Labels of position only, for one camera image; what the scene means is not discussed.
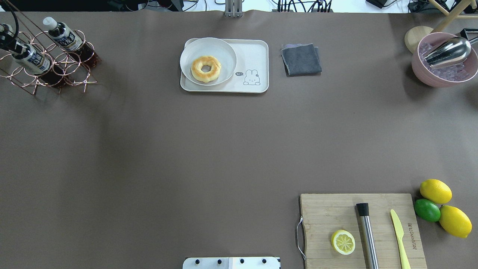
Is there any tea bottle white cap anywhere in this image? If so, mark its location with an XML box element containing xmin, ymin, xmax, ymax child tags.
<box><xmin>0</xmin><ymin>24</ymin><xmax>66</xmax><ymax>88</ymax></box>

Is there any white serving tray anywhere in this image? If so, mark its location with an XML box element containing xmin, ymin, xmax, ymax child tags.
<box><xmin>180</xmin><ymin>38</ymin><xmax>269</xmax><ymax>93</ymax></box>

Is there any white round plate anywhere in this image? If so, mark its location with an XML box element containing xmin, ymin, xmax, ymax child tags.
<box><xmin>180</xmin><ymin>37</ymin><xmax>237</xmax><ymax>86</ymax></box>

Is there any glazed donut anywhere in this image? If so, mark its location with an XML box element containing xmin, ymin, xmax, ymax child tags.
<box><xmin>190</xmin><ymin>56</ymin><xmax>222</xmax><ymax>83</ymax></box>

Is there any grey folded cloth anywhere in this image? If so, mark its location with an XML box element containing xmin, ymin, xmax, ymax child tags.
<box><xmin>280</xmin><ymin>44</ymin><xmax>322</xmax><ymax>77</ymax></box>

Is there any wooden cutting board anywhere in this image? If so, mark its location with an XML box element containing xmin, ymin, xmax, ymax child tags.
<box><xmin>300</xmin><ymin>194</ymin><xmax>427</xmax><ymax>269</ymax></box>

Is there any half lemon slice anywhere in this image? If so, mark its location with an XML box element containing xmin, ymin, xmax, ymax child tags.
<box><xmin>331</xmin><ymin>229</ymin><xmax>356</xmax><ymax>255</ymax></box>

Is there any steel muddler with black tip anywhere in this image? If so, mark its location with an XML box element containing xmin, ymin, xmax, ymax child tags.
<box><xmin>356</xmin><ymin>203</ymin><xmax>379</xmax><ymax>269</ymax></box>

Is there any wooden mug stand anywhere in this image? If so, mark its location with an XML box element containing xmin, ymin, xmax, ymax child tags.
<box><xmin>404</xmin><ymin>0</ymin><xmax>477</xmax><ymax>53</ymax></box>

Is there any pink bowl with ice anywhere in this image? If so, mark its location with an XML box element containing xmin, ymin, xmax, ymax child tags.
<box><xmin>412</xmin><ymin>33</ymin><xmax>478</xmax><ymax>87</ymax></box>

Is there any steel ice scoop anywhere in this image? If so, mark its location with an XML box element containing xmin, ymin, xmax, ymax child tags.
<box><xmin>423</xmin><ymin>36</ymin><xmax>472</xmax><ymax>69</ymax></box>

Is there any green lime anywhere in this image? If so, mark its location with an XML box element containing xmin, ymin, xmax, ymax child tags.
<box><xmin>414</xmin><ymin>198</ymin><xmax>441</xmax><ymax>222</ymax></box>

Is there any yellow lemon upper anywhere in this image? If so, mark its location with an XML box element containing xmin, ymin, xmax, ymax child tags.
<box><xmin>419</xmin><ymin>179</ymin><xmax>453</xmax><ymax>204</ymax></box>

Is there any yellow lemon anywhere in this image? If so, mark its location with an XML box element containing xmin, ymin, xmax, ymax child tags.
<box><xmin>419</xmin><ymin>179</ymin><xmax>453</xmax><ymax>204</ymax></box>
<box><xmin>439</xmin><ymin>205</ymin><xmax>472</xmax><ymax>238</ymax></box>

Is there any yellow plastic knife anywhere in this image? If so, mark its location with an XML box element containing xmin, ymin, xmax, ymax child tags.
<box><xmin>390</xmin><ymin>209</ymin><xmax>411</xmax><ymax>269</ymax></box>

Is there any yellow lemon lower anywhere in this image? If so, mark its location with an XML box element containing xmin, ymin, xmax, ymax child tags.
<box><xmin>439</xmin><ymin>205</ymin><xmax>472</xmax><ymax>238</ymax></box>

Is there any copper wire bottle rack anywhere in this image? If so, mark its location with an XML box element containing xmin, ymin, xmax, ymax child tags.
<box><xmin>1</xmin><ymin>0</ymin><xmax>101</xmax><ymax>95</ymax></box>

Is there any aluminium frame post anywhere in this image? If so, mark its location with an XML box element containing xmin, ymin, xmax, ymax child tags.
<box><xmin>224</xmin><ymin>0</ymin><xmax>243</xmax><ymax>18</ymax></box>

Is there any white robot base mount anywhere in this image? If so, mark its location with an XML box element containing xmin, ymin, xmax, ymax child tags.
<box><xmin>182</xmin><ymin>256</ymin><xmax>281</xmax><ymax>269</ymax></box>

